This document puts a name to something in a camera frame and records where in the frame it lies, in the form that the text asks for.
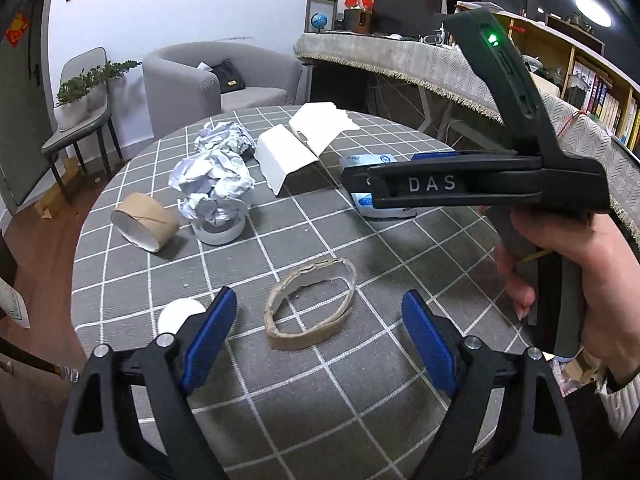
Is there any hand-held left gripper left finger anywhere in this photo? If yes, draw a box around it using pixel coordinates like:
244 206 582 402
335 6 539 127
52 287 238 480

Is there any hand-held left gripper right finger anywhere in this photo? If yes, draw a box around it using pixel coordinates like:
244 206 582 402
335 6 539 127
401 289 583 480

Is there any blue and white packet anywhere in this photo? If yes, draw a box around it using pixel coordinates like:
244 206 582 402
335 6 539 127
340 152 418 219

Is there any cardboard ring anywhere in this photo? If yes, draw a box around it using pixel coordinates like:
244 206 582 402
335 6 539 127
263 257 358 352

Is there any white paper ball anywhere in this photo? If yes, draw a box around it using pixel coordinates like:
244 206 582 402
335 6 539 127
169 152 256 228
194 121 257 161

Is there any person's right hand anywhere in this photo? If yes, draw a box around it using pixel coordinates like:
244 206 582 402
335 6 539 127
494 211 640 387

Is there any white round cap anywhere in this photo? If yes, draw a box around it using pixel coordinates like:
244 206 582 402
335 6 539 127
157 298 207 333

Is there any wooden bookshelf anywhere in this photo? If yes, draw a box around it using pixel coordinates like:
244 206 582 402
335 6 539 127
455 2 640 153

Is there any white folded cardboard piece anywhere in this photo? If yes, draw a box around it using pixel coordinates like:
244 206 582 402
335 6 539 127
288 102 358 156
255 125 319 196

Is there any row of books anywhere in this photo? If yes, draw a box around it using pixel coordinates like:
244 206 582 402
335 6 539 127
567 57 640 148

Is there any white plastic bowl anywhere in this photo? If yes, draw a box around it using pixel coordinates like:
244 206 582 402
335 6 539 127
191 205 247 246

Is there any round ceiling lamp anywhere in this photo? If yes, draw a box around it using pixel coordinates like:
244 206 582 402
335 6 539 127
574 0 612 28

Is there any black monitor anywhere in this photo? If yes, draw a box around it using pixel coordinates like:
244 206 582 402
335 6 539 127
372 0 445 38

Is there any brown cardboard tube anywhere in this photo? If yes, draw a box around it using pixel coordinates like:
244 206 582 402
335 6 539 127
111 193 181 253

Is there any brown wooden box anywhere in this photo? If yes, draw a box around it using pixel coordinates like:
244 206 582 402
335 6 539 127
343 8 373 34

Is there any black handbag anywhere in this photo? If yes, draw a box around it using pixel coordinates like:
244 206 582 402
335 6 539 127
210 58 246 94

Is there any grey armchair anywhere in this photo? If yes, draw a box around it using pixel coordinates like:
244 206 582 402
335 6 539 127
142 41 303 138

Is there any flat cardboard box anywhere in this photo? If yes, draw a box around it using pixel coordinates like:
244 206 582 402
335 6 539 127
34 157 83 221

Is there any grey dining chair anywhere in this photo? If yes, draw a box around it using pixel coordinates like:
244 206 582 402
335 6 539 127
41 47 123 196

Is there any potted plant in white pot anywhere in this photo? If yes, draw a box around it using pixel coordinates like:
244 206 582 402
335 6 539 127
54 60 142 131

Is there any grey door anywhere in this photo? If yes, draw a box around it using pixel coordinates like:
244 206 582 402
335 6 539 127
0 0 56 211

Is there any red door decoration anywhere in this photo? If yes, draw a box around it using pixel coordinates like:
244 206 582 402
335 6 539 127
6 10 30 47

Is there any picture frame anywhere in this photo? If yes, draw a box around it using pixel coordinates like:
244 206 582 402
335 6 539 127
306 0 339 34

